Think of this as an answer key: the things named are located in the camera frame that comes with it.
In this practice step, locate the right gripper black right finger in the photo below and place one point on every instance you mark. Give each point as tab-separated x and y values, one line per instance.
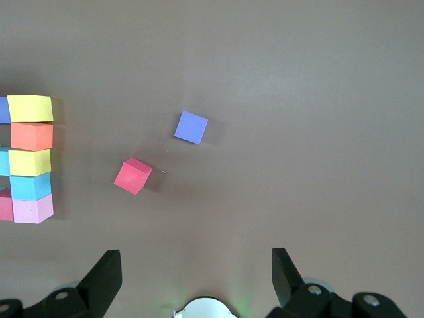
285	281

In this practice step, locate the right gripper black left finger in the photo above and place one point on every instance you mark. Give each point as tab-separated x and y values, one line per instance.
99	281

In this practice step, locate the pink foam cube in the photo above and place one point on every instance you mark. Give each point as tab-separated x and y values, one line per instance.
32	209

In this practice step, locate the blue foam cube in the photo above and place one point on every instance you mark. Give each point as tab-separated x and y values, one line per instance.
4	162
30	187

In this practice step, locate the red foam cube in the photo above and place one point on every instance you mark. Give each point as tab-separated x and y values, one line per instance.
6	207
132	177

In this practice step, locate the yellow foam cube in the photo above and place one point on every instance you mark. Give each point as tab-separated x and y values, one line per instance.
29	162
30	108

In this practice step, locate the orange foam cube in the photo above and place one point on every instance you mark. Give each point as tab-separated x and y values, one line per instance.
31	136

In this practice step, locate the purple foam cube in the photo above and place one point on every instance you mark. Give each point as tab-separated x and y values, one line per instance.
191	127
4	110

